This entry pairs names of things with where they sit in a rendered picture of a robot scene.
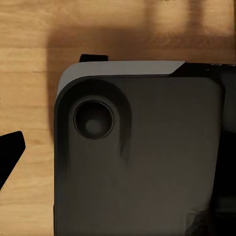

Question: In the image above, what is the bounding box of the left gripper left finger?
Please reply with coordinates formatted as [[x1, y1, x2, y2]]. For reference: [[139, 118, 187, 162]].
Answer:
[[0, 131, 26, 190]]

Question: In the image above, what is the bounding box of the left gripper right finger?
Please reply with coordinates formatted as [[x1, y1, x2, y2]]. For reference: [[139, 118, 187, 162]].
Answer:
[[220, 131, 236, 170]]

